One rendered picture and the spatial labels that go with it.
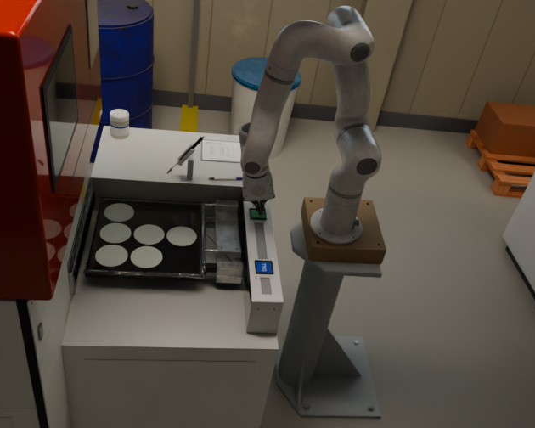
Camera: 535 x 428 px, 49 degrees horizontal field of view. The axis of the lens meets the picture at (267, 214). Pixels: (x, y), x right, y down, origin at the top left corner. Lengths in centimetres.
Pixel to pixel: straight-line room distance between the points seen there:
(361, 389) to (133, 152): 146
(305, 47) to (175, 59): 281
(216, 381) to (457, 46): 338
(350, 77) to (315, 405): 151
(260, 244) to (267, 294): 22
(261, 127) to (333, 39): 32
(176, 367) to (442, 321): 178
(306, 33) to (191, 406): 121
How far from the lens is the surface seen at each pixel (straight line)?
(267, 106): 172
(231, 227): 206
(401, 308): 322
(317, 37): 163
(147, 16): 361
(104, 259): 190
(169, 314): 184
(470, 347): 320
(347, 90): 174
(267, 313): 176
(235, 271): 188
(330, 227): 207
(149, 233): 199
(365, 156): 181
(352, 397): 276
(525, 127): 458
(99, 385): 192
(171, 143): 232
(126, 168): 217
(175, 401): 198
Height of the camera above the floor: 221
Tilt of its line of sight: 38 degrees down
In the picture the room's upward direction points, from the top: 10 degrees clockwise
